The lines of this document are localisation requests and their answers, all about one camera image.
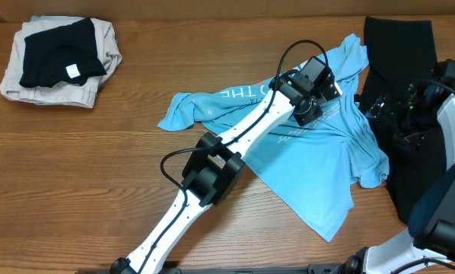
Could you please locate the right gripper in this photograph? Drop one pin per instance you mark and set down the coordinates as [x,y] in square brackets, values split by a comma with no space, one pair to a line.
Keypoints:
[413,140]

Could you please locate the folded black garment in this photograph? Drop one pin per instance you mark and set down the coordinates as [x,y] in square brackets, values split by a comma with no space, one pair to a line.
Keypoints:
[67,53]

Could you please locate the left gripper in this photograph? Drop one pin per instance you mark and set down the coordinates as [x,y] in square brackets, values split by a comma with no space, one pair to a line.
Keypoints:
[327,91]

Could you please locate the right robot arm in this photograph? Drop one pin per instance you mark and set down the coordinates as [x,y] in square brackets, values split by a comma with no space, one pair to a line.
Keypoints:
[430,236]

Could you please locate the folded beige garment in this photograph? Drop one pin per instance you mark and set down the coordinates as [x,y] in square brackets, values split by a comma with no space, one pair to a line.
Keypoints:
[61,93]

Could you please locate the light blue t-shirt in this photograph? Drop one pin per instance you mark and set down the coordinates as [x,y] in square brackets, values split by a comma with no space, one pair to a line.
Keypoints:
[311,168]

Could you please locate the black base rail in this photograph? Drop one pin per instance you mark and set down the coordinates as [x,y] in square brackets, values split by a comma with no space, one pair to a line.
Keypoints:
[311,269]

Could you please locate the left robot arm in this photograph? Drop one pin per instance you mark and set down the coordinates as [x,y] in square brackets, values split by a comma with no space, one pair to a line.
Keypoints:
[216,163]

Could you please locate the black garment on right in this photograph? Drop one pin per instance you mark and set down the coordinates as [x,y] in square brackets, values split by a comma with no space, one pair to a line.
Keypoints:
[399,52]

